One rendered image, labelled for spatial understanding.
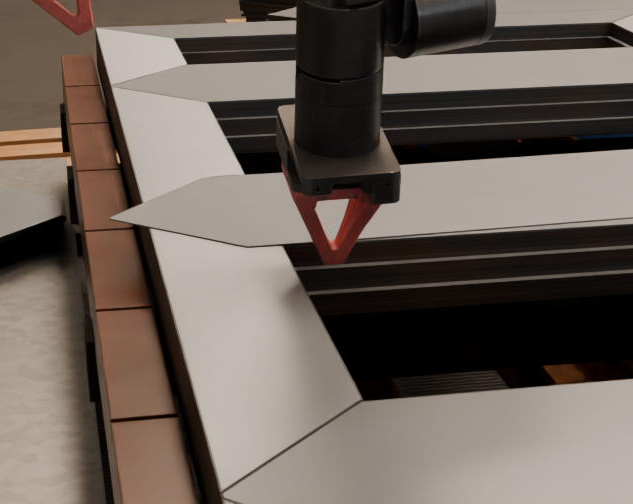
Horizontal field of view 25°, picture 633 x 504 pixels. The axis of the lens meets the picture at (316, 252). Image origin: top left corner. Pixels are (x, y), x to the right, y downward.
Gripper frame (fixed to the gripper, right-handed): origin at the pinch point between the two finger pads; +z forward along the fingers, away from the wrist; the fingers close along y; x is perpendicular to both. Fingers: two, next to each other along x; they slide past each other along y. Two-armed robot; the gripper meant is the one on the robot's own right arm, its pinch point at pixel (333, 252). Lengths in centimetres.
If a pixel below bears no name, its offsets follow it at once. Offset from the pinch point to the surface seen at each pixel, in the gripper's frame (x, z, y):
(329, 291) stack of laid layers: -0.1, 4.0, 1.1
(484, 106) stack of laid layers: -25, 14, 45
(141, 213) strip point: 12.4, 2.7, 11.6
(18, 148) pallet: 29, 147, 290
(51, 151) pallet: 20, 146, 285
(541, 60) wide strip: -36, 15, 58
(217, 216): 6.9, 2.3, 9.8
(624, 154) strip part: -30.1, 5.8, 20.4
